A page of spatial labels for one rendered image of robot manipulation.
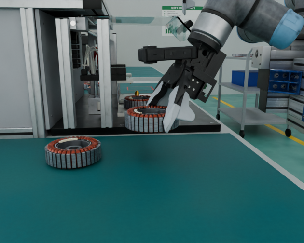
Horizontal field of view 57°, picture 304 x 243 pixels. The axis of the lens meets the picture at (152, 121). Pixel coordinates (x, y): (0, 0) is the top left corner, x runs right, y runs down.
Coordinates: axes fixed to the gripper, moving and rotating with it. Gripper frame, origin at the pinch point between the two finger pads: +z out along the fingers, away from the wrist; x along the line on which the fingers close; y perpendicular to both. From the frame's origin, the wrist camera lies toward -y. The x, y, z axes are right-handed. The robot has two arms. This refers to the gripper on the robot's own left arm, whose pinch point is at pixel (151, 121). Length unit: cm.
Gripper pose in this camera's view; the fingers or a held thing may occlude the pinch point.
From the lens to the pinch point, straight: 58.7
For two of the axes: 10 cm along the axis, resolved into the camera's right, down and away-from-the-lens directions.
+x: -3.2, -2.3, 9.2
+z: -4.7, 8.8, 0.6
